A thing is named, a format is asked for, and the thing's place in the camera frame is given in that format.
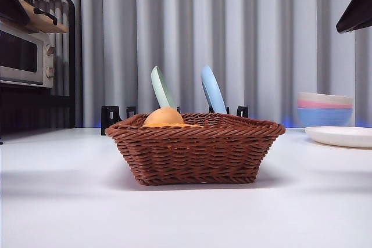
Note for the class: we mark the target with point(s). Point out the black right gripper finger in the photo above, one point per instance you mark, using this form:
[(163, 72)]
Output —
[(360, 7)]

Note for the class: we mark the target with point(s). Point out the tan toy potato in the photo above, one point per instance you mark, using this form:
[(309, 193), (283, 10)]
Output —
[(164, 115)]

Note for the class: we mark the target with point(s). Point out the brown woven wicker basket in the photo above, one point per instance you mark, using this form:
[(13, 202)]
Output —
[(194, 155)]

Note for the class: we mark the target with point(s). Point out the wooden cutting board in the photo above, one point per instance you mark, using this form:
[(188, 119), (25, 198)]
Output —
[(46, 24)]

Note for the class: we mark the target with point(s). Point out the silver toaster oven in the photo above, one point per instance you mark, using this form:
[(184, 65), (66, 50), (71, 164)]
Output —
[(40, 56)]

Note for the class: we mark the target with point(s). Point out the black metal shelf rack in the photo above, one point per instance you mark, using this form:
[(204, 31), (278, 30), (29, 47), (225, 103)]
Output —
[(72, 56)]

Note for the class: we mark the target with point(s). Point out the pink bowl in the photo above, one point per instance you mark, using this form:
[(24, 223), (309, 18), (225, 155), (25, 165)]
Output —
[(319, 104)]

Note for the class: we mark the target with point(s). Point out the blue bowl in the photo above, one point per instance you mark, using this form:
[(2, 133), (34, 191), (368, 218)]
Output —
[(322, 115)]

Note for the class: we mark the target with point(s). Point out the white plate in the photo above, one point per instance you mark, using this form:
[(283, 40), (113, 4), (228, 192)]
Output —
[(340, 136)]

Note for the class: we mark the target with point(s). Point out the black plastic dish rack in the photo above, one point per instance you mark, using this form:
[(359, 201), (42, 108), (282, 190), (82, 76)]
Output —
[(109, 117)]

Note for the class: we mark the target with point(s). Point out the light blue plate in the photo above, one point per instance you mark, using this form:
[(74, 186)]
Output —
[(212, 91)]

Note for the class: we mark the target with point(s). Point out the pale green plate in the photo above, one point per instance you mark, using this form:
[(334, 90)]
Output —
[(161, 91)]

